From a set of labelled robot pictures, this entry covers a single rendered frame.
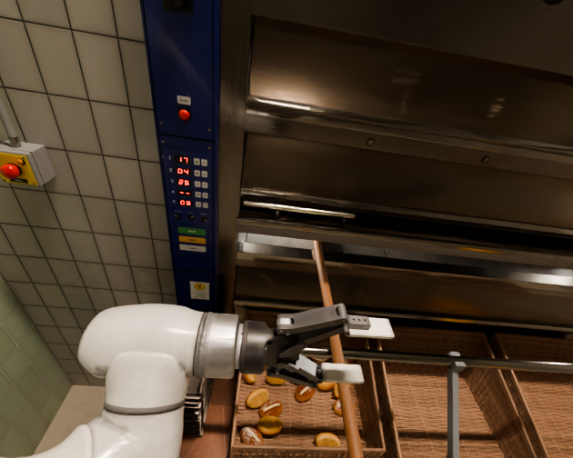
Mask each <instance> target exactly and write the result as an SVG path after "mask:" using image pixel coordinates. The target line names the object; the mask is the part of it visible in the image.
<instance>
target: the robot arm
mask: <svg viewBox="0 0 573 458"><path fill-rule="evenodd" d="M338 324H339V325H338ZM343 332H345V334H346V336H352V337H366V338H380V339H393V338H394V337H395V336H394V334H393V331H392V328H391V326H390V323H389V320H388V319H382V318H369V317H366V316H358V315H348V314H347V311H346V307H345V305H344V304H334V305H329V306H326V307H321V308H317V309H313V310H309V311H304V312H300V313H296V314H278V315H277V316H276V328H272V329H270V328H268V327H267V323H266V322H264V321H251V320H246V322H244V324H241V323H240V316H239V315H237V314H215V313H211V312H208V313H204V312H198V311H195V310H192V309H190V308H188V307H185V306H181V305H174V304H135V305H125V306H117V307H113V308H109V309H106V310H104V311H103V312H101V313H99V314H98V315H97V316H96V317H95V318H94V319H93V320H92V321H91V323H90V324H89V325H88V326H87V327H86V329H85V332H84V334H83V336H82V338H81V341H80V344H79V347H78V353H77V355H78V360H79V362H80V363H81V364H82V365H83V366H84V367H85V368H86V370H87V371H88V372H89V373H91V374H92V375H93V376H95V377H98V378H104V379H106V398H105V403H104V407H103V411H102V413H101V415H100V416H97V417H96V418H95V419H93V420H92V421H91V422H89V423H86V424H82V425H78V426H77V427H76V428H75V429H74V430H73V431H72V433H71V434H70V435H69V436H68V437H67V438H66V439H65V440H64V441H62V442H61V443H60V444H59V445H57V446H56V447H54V448H52V449H50V450H48V451H45V452H43V453H39V454H35V455H32V456H27V457H18V458H179V455H180V450H181V444H182V437H183V429H184V408H185V400H186V392H187V389H188V385H189V383H190V380H191V377H198V378H223V379H231V378H233V376H234V372H235V369H239V372H240V373H243V374H262V373H263V372H264V370H265V365H266V376H267V377H274V378H280V379H283V380H287V381H289V382H292V383H298V384H301V385H304V386H306V387H310V388H317V384H318V383H323V382H324V383H363V382H364V379H363V374H362V371H361V367H360V365H358V364H341V363H322V364H321V363H320V364H319V363H318V364H316V363H313V362H312V361H310V360H308V359H307V358H306V357H304V356H303V355H301V352H302V350H305V349H306V348H307V346H308V345H309V344H312V343H315V342H318V341H321V340H324V339H326V338H328V337H331V336H334V335H337V334H341V333H343ZM297 334H298V335H297ZM308 379H309V380H310V381H308Z"/></svg>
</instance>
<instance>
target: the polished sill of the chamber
mask: <svg viewBox="0 0 573 458"><path fill-rule="evenodd" d="M322 252H323V256H324V261H325V266H326V268H329V269H338V270H348V271H357V272H366V273H375V274H393V275H402V276H410V277H419V278H428V279H438V280H447V281H456V282H465V283H474V284H492V285H501V286H510V287H519V288H528V289H538V290H547V291H556V292H565V293H573V277H566V276H556V275H548V274H532V273H523V272H514V271H506V270H498V269H488V268H480V267H472V266H463V265H454V264H438V263H430V262H421V261H412V260H404V259H395V258H386V257H378V256H369V255H361V254H344V253H336V252H328V251H322ZM236 259H238V260H248V261H257V262H266V263H275V264H292V265H302V266H311V267H317V260H316V256H315V250H310V249H302V248H293V247H284V246H276V245H267V244H251V243H242V242H238V245H237V249H236Z"/></svg>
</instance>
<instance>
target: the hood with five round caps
mask: <svg viewBox="0 0 573 458"><path fill-rule="evenodd" d="M252 15H260V16H264V17H270V18H275V19H279V20H284V21H288V22H294V23H299V24H303V25H312V26H317V27H322V28H326V29H331V30H336V31H340V32H346V33H350V34H355V35H363V36H369V37H374V38H378V39H383V40H388V41H392V42H398V43H402V44H407V45H415V46H421V47H425V48H430V49H435V50H439V51H445V52H450V53H454V54H459V55H467V56H473V57H477V58H482V59H487V60H491V61H497V62H501V63H506V64H511V65H520V66H525V67H529V68H534V69H538V70H543V71H549V72H553V73H558V74H563V75H572V76H573V0H253V1H252Z"/></svg>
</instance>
